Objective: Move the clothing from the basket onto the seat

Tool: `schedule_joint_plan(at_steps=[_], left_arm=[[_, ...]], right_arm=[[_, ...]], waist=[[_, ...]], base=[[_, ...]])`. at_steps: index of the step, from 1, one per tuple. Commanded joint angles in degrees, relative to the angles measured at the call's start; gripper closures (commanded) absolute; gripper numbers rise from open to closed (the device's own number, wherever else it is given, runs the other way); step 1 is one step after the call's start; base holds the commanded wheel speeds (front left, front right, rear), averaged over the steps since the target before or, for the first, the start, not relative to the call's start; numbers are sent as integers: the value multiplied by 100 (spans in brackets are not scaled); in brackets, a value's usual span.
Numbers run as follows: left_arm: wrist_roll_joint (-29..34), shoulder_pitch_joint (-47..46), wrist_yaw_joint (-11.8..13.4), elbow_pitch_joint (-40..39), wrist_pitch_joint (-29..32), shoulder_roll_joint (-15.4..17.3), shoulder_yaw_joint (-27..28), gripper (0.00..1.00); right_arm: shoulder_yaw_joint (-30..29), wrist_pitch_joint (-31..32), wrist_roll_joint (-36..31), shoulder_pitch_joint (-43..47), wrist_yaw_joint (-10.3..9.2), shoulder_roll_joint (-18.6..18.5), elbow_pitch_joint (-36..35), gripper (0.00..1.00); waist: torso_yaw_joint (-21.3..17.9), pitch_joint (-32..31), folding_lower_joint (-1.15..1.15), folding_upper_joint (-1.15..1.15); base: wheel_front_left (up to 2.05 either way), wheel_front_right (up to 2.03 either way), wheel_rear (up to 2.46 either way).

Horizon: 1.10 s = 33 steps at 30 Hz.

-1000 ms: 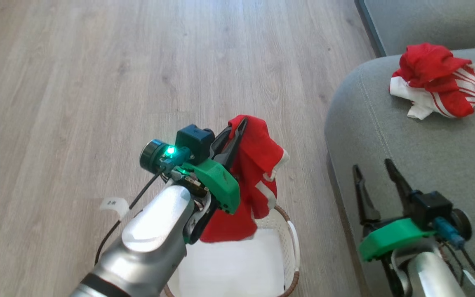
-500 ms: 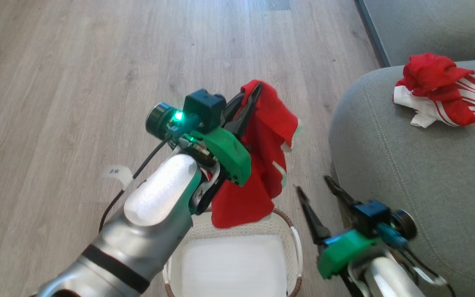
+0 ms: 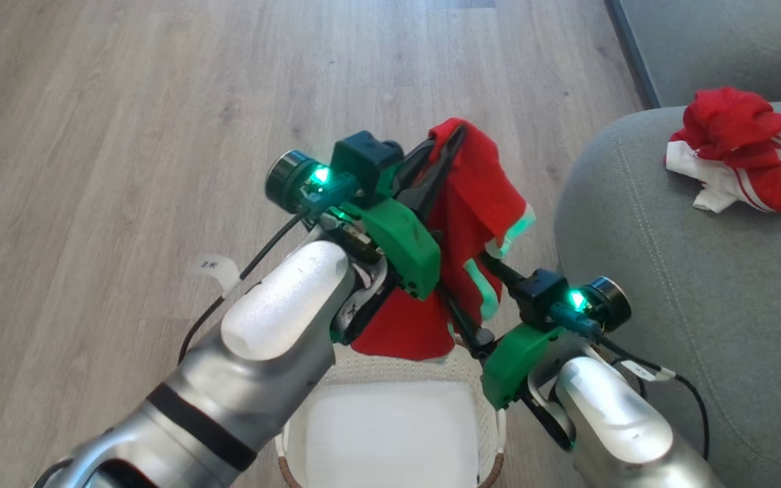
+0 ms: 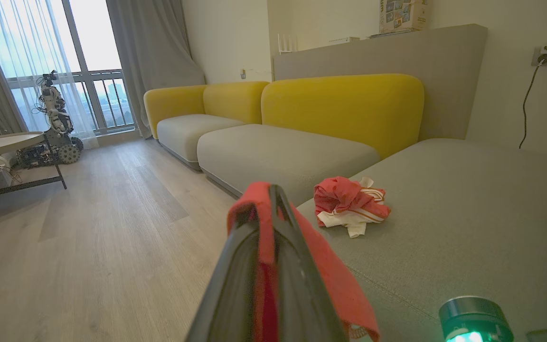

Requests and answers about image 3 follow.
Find grey fabric sofa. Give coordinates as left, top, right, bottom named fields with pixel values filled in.
left=555, top=0, right=781, bottom=488

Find white laundry basket brown rim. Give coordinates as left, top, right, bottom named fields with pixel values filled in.
left=274, top=338, right=506, bottom=488

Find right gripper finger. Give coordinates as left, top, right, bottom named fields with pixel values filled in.
left=476, top=255, right=528, bottom=292
left=441, top=288, right=498, bottom=359

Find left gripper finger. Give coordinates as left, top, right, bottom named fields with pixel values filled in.
left=418, top=124, right=467, bottom=219
left=394, top=139, right=437, bottom=205

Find red garment with white trim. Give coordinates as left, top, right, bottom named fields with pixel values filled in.
left=350, top=117, right=538, bottom=362

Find left gripper body green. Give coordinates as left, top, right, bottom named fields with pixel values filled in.
left=342, top=163, right=443, bottom=300

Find red garment with white stripes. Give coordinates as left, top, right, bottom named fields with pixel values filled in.
left=665, top=86, right=781, bottom=214

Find right gripper body green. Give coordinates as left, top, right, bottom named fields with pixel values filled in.
left=481, top=323, right=569, bottom=411

